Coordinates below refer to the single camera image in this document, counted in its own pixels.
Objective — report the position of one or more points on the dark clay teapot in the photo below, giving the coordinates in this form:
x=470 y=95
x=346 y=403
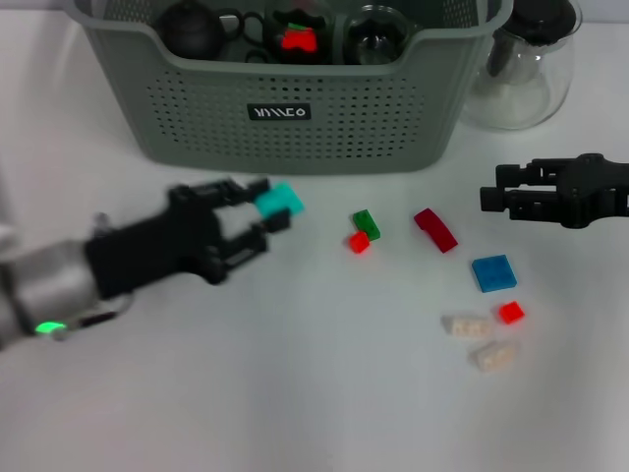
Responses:
x=189 y=32

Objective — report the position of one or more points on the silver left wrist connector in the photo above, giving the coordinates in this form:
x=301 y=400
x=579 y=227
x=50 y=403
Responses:
x=100 y=222

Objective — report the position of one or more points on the dark red curved toy brick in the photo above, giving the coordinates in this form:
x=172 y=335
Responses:
x=435 y=230

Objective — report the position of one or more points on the cream toy brick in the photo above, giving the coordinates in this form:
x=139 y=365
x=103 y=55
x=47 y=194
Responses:
x=467 y=325
x=494 y=356

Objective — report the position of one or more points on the glass teacup with black base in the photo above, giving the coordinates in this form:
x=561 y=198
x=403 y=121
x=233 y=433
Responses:
x=255 y=56
x=324 y=29
x=376 y=39

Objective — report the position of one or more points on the blue square toy plate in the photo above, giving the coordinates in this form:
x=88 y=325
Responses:
x=494 y=274

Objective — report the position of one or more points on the red sloped toy brick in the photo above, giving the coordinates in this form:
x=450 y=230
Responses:
x=300 y=41

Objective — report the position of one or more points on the green rectangular toy brick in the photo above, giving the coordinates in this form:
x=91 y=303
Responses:
x=366 y=222

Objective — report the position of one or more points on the teal square toy plate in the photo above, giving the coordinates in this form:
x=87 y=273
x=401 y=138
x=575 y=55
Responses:
x=280 y=201

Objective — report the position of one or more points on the small red toy brick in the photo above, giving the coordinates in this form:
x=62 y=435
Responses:
x=511 y=312
x=360 y=242

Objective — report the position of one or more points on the narrow green toy brick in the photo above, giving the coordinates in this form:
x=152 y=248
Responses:
x=297 y=26

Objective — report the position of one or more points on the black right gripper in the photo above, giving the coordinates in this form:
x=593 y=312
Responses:
x=597 y=192

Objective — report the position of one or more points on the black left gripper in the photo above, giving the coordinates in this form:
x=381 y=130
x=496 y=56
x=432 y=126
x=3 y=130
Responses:
x=147 y=246

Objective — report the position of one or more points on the grey-green perforated storage bin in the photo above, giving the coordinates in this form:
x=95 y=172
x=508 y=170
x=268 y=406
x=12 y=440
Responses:
x=344 y=123

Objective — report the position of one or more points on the glass carafe with black lid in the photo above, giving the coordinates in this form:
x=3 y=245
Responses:
x=521 y=88

